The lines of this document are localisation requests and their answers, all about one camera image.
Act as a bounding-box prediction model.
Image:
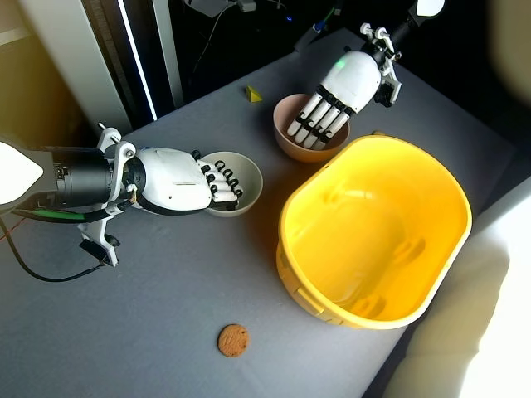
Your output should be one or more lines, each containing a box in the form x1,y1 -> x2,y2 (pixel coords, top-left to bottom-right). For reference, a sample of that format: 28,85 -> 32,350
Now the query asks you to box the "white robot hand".
285,51 -> 382,152
135,147 -> 246,216

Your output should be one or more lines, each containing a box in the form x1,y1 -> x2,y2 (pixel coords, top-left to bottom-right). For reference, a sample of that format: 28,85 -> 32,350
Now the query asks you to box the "grey device with cables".
184,0 -> 258,18

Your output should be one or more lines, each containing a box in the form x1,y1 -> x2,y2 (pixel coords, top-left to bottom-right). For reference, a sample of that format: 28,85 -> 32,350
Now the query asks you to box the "yellow plastic tub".
275,134 -> 474,331

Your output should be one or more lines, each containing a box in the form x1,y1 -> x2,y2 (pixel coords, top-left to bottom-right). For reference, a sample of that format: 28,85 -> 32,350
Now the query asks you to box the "grey cable connector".
293,20 -> 329,51

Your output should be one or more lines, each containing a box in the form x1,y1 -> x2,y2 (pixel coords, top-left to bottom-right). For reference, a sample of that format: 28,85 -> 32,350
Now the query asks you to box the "white cabinet panel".
16,0 -> 134,133

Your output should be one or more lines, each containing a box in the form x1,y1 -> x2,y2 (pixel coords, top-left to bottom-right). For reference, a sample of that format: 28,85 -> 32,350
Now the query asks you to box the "small white bowl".
194,151 -> 265,219

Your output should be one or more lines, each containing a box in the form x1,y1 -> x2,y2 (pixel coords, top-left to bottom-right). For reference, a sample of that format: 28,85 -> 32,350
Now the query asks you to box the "large pink bowl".
272,93 -> 352,163

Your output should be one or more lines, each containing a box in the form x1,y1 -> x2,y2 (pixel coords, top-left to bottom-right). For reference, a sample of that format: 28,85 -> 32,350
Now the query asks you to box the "grey table cloth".
0,27 -> 531,398

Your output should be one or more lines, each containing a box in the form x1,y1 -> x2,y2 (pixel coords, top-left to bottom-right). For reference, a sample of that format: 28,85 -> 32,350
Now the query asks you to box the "chocolate chip cookie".
217,323 -> 251,358

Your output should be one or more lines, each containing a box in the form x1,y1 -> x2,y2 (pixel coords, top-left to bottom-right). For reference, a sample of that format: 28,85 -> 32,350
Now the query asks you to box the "blurred white foreground cover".
381,177 -> 531,398

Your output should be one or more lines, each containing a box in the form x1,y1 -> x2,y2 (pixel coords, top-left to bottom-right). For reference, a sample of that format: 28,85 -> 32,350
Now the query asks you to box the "white vertical post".
151,0 -> 186,108

